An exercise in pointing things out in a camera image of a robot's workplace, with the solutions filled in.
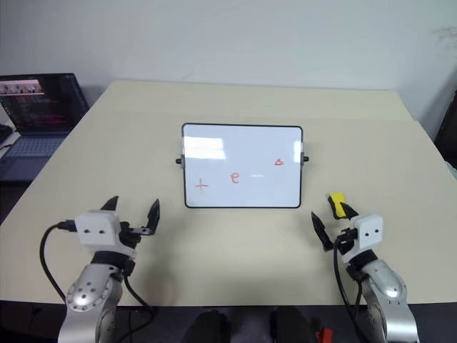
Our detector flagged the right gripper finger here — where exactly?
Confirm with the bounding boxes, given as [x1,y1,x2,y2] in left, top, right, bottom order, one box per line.
[311,211,336,252]
[338,202,360,220]

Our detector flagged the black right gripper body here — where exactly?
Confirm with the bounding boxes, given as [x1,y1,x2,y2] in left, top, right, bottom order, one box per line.
[335,227,359,255]

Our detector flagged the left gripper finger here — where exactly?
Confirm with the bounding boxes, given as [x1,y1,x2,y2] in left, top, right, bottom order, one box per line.
[141,199,161,237]
[100,195,120,212]

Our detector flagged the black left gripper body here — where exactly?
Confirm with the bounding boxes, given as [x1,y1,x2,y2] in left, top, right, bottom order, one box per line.
[119,220,144,253]

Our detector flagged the yellow and black eraser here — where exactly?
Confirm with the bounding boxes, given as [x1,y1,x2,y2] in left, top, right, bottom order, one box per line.
[326,192,350,219]

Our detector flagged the small red object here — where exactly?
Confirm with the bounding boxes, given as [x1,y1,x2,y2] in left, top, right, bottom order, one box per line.
[315,326,336,343]

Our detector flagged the black-framed small whiteboard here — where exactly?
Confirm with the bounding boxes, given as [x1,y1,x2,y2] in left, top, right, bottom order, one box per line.
[175,122,310,210]

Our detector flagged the open blue laptop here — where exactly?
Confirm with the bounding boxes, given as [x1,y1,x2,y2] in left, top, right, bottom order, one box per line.
[0,72,91,184]

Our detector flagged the black chair back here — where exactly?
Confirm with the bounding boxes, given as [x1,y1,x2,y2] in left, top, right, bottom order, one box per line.
[433,84,457,162]

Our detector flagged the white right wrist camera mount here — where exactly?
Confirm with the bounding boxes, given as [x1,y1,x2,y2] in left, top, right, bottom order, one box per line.
[341,214,384,266]

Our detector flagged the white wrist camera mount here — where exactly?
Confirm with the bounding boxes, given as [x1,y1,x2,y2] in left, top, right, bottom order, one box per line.
[341,214,384,266]
[74,209,138,259]

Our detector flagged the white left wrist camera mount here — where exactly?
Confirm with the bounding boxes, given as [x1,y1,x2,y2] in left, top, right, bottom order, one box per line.
[74,209,138,259]

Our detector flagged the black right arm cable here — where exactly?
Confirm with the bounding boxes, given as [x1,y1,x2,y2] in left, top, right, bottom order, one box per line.
[333,245,368,343]

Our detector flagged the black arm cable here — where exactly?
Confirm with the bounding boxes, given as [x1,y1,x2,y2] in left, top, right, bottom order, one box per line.
[333,245,368,343]
[39,220,159,339]

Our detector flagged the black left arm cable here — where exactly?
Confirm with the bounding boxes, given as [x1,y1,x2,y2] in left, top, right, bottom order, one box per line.
[39,220,159,339]

